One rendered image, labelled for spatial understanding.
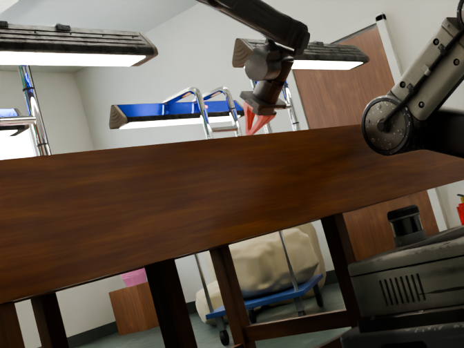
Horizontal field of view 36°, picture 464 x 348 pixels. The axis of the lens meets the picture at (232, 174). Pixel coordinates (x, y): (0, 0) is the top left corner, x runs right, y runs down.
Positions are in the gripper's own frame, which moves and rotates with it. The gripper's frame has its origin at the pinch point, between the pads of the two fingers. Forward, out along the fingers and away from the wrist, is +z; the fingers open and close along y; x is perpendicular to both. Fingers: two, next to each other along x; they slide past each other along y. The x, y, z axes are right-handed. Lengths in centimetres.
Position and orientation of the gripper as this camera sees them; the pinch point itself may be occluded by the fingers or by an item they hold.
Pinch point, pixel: (249, 132)
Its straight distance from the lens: 165.1
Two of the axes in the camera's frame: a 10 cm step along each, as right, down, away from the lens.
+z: -3.6, 8.3, 4.1
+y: -6.5, 0.9, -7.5
